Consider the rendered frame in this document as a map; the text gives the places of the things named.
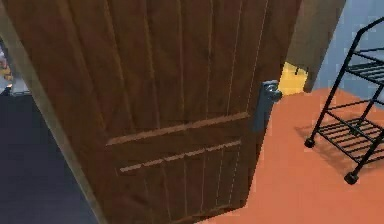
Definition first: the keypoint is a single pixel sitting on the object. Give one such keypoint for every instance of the brown wooden room door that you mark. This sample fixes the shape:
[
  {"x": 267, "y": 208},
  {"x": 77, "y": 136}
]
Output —
[{"x": 160, "y": 83}]

